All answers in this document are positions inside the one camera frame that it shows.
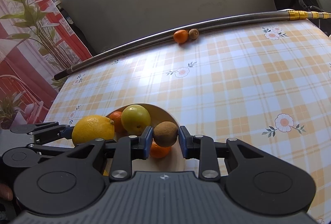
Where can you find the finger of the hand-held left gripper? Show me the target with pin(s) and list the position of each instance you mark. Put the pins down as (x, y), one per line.
(51, 147)
(67, 132)

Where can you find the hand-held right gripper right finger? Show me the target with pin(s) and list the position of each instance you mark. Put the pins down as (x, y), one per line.
(184, 142)

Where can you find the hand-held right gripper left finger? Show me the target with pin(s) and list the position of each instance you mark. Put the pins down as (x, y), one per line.
(148, 142)

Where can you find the small orange mandarin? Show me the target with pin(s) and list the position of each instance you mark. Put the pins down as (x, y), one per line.
(115, 120)
(181, 36)
(159, 151)

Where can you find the small brown kiwi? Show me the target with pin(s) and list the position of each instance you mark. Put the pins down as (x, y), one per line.
(193, 33)
(165, 133)

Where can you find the large yellow lemon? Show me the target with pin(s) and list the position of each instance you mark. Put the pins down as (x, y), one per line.
(90, 128)

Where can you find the round yellow-green citrus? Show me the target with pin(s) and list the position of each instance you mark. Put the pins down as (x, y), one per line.
(135, 116)

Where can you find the cream round plate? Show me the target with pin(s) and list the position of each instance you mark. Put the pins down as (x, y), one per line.
(160, 115)

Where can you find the person's left hand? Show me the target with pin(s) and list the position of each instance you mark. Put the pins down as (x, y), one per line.
(5, 191)

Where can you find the yellow checked floral tablecloth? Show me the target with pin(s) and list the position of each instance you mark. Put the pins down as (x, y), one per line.
(232, 84)

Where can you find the black round object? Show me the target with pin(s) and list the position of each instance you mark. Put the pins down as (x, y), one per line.
(77, 35)

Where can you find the printed backdrop curtain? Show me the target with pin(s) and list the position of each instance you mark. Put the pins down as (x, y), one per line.
(25, 32)

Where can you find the telescopic metal pole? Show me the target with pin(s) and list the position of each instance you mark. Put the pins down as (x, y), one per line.
(232, 22)

